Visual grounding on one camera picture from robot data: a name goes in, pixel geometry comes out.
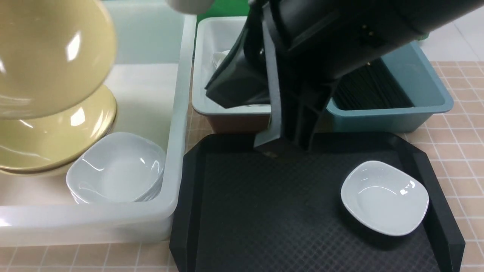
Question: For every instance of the yellow noodle bowl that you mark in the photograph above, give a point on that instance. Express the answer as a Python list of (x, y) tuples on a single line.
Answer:
[(54, 54)]

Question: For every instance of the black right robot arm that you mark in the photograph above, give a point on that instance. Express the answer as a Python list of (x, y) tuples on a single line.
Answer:
[(291, 54)]

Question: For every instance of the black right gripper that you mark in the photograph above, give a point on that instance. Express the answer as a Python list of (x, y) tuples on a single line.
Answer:
[(254, 73)]

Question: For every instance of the pile of white spoons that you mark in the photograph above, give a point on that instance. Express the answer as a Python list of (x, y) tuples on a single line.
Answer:
[(218, 57)]

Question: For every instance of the top stacked yellow bowl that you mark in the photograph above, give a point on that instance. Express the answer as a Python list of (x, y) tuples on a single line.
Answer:
[(31, 145)]

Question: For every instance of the white spoon tray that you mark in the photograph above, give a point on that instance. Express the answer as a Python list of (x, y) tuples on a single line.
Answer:
[(218, 34)]

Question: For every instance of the bottom stacked yellow bowl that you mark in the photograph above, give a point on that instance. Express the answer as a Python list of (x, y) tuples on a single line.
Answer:
[(38, 173)]

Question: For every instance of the blue chopstick tray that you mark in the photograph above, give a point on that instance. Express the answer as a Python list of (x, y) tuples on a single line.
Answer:
[(414, 73)]

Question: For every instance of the stacked white square dishes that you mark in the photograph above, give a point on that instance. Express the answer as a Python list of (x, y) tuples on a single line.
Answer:
[(121, 167)]

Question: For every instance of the white square side dish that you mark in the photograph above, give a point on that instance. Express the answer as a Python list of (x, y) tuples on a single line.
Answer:
[(384, 198)]

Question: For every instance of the black chopsticks bundle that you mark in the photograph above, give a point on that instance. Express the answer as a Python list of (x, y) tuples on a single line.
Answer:
[(370, 87)]

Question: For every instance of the large translucent white bin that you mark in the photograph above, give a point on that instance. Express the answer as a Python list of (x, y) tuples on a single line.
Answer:
[(150, 81)]

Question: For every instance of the stacked yellow bowl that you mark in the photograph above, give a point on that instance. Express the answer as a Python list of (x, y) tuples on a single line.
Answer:
[(31, 145), (38, 173)]

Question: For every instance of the black plastic serving tray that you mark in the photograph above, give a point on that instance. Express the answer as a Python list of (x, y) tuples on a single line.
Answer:
[(241, 211)]

